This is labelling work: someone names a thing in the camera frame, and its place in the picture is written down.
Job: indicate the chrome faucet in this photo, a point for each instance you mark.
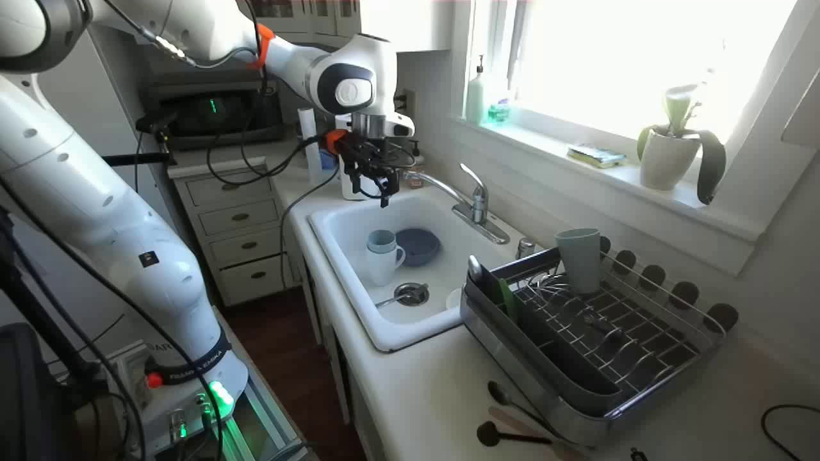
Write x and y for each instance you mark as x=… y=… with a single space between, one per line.
x=475 y=204

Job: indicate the white plant pot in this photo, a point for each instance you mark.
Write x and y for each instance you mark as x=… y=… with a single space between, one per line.
x=666 y=158

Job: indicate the black microwave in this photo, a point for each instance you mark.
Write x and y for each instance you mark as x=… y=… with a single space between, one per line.
x=213 y=110

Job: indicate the black tripod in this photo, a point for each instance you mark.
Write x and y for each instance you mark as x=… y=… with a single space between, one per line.
x=42 y=334

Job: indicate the blue plate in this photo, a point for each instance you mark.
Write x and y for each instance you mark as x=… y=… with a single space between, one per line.
x=420 y=245

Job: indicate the black spoon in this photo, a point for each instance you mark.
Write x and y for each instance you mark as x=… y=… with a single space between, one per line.
x=504 y=435

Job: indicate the black utensils on counter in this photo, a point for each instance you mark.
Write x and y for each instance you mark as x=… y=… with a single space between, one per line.
x=546 y=435

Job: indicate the white window frame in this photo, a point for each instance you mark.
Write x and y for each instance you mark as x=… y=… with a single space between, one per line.
x=598 y=117

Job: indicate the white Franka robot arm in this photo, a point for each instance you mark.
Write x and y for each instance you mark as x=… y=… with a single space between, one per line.
x=86 y=196

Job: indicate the green potted plant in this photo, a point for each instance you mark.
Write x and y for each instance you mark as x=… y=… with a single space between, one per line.
x=711 y=162

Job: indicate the white tall bottle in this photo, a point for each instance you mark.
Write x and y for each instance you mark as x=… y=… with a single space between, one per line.
x=305 y=140

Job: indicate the black green utensil caddy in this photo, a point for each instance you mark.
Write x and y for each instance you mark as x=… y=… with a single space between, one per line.
x=496 y=295

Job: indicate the green sponge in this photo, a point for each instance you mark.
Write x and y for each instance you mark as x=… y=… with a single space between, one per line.
x=596 y=156

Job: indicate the green soap bottle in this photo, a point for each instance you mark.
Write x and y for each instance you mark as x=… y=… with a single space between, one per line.
x=475 y=92

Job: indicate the silver fork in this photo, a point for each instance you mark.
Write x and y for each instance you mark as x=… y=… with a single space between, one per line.
x=388 y=301

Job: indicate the metal dish drying rack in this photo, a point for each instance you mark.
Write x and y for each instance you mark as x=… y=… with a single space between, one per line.
x=598 y=359

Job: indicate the white ceramic mug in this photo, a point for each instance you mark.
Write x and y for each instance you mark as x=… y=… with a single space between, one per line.
x=381 y=267

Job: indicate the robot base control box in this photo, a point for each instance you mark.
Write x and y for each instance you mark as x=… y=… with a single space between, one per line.
x=246 y=422

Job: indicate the metal sink drain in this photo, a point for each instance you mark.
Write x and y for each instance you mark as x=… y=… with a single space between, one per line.
x=413 y=292

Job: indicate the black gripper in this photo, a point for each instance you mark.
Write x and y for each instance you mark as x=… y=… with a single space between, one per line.
x=375 y=151

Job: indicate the white drawer cabinet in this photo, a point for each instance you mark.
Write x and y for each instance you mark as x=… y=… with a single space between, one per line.
x=238 y=230

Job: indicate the white kitchen sink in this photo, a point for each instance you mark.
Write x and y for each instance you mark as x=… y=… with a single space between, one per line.
x=341 y=245

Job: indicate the teal small container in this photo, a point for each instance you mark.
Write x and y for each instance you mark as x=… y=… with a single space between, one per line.
x=501 y=108

